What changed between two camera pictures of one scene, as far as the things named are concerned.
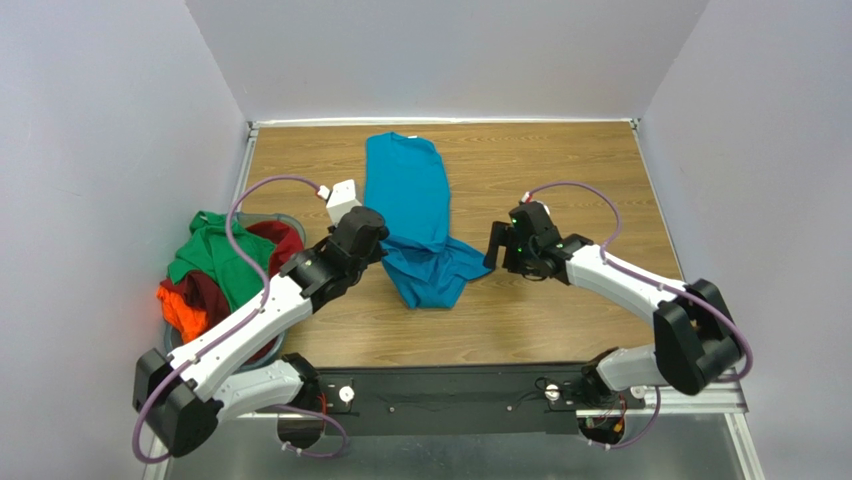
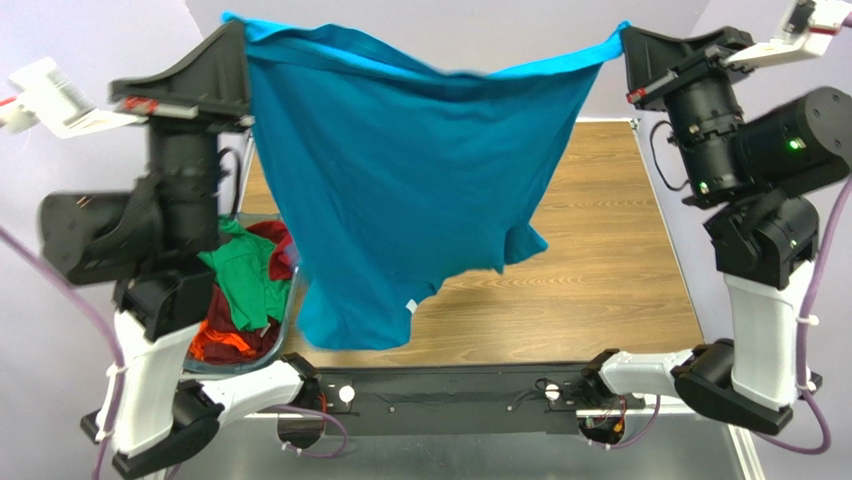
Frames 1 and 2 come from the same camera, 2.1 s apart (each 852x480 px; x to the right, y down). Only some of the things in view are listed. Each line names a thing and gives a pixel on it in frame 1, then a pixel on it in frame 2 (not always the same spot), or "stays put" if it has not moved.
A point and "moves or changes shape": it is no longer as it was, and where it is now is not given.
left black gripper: (371, 247) → (178, 106)
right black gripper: (499, 245) → (683, 70)
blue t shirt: (406, 198) moves or changes shape
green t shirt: (208, 249) stays put
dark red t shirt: (287, 241) stays put
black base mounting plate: (478, 400) stays put
